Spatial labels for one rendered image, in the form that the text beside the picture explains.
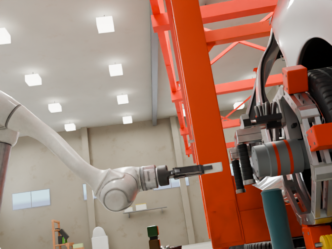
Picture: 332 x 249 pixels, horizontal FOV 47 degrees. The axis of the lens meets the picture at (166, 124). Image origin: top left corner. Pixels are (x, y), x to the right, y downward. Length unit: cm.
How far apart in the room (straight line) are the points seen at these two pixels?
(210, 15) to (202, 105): 321
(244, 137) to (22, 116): 80
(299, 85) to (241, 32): 304
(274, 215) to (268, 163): 24
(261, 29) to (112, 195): 358
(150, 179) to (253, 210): 78
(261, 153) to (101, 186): 65
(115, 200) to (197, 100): 105
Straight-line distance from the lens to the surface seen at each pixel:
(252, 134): 143
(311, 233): 157
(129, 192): 123
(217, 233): 201
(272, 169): 157
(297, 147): 158
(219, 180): 202
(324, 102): 142
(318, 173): 137
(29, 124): 146
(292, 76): 150
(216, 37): 447
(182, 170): 137
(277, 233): 169
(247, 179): 141
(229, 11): 527
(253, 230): 202
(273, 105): 148
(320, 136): 130
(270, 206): 168
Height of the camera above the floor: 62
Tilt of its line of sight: 16 degrees up
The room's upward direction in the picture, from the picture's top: 8 degrees counter-clockwise
